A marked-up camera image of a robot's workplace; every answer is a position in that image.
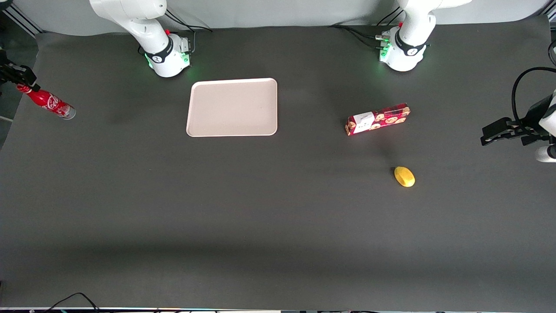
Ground black base cable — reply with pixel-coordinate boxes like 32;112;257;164
165;8;213;53
376;6;403;27
328;24;386;49

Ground yellow lemon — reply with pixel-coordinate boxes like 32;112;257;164
394;166;416;188

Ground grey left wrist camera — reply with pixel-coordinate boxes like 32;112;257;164
535;145;556;163

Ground black left base cable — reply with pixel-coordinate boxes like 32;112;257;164
328;24;386;49
376;6;403;27

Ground red cookie box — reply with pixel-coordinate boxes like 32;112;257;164
345;103;411;137

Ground beige plastic tray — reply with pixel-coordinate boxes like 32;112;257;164
186;78;278;138

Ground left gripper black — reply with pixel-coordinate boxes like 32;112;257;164
480;95;554;147

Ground red coke bottle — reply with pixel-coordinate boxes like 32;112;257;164
17;83;77;120

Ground black right base cable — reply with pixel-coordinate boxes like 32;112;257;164
165;8;213;53

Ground black table edge cable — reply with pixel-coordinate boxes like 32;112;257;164
43;292;101;313

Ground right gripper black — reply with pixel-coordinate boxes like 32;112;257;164
0;49;41;93

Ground aluminium frame rail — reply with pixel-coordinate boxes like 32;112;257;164
3;5;45;35

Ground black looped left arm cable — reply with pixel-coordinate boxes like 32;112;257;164
511;67;556;127

